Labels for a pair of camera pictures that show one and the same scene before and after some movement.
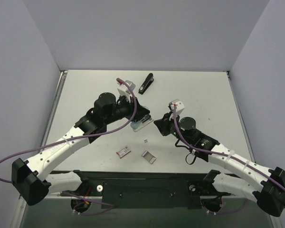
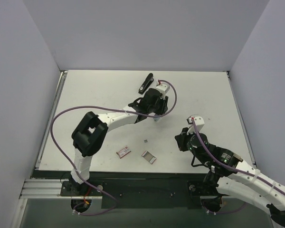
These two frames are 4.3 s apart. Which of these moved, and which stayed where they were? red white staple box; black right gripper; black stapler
Moved: black right gripper
Stayed: black stapler; red white staple box
